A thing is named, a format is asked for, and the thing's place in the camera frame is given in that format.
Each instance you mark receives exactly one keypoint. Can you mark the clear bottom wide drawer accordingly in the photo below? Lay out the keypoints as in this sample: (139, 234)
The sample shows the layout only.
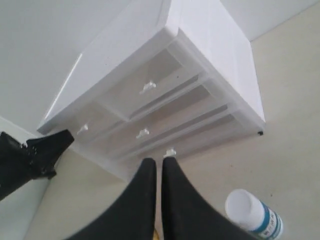
(212, 131)

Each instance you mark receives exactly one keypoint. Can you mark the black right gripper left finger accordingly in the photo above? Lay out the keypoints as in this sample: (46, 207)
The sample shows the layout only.
(132, 215)

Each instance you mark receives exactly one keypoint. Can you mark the clear middle wide drawer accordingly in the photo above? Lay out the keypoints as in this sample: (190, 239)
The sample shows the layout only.
(185, 110)

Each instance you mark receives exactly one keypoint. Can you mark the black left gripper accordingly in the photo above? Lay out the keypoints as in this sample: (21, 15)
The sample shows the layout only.
(21, 163)

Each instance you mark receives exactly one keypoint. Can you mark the clear wide drawer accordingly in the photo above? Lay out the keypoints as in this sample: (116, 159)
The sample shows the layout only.
(185, 110)
(212, 131)

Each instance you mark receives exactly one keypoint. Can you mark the white plastic drawer cabinet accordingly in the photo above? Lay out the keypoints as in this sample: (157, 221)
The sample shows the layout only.
(137, 32)

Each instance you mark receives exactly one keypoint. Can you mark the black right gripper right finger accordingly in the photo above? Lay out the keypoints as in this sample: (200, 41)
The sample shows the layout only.
(186, 215)

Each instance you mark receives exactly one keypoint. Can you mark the white capped teal bottle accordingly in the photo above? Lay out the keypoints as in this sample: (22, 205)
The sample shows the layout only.
(253, 215)

